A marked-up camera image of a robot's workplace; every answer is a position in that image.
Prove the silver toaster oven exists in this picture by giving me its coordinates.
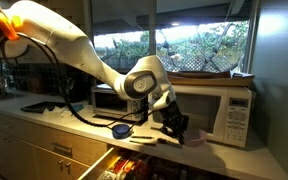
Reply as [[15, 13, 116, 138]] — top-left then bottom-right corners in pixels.
[[91, 84, 147, 121]]

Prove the wooden tray on microwave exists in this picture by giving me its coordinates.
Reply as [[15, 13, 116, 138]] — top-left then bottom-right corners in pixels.
[[168, 71, 255, 87]]

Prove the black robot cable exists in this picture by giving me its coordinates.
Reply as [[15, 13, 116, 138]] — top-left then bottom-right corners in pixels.
[[0, 33, 158, 129]]

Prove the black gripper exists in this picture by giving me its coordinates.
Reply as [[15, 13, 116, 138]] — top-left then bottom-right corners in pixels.
[[160, 101, 189, 145]]

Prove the black marker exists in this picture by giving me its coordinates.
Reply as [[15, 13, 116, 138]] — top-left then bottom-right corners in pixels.
[[157, 138, 183, 148]]

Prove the dark tray on counter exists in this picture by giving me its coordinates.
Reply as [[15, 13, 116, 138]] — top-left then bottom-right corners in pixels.
[[20, 101, 85, 114]]

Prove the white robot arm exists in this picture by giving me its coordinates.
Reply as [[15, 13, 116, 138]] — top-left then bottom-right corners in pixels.
[[0, 0, 188, 143]]

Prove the purple bowl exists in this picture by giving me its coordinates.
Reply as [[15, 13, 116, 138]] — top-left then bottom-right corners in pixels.
[[184, 129, 207, 147]]

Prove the white microwave oven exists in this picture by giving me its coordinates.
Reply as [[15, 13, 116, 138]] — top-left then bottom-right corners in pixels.
[[147, 81, 254, 149]]

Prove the open wooden drawer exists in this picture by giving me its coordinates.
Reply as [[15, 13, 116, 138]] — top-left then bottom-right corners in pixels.
[[78, 147, 234, 180]]

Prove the blue mug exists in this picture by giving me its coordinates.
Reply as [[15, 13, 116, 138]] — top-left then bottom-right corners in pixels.
[[112, 124, 133, 139]]

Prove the thin dark pencil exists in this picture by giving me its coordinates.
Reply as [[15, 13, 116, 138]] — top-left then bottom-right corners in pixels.
[[129, 140, 156, 147]]

